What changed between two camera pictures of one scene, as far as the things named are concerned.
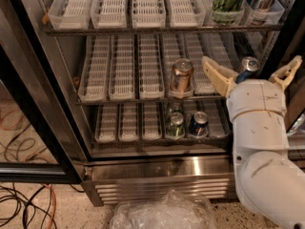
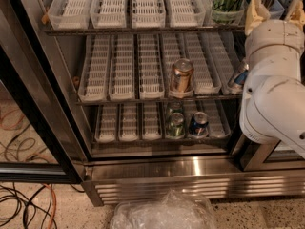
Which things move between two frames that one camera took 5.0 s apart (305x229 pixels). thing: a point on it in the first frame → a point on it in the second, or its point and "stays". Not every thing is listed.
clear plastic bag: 173,210 stays
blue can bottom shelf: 198,124 stays
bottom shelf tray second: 128,122 stays
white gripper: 256,98 → 275,32
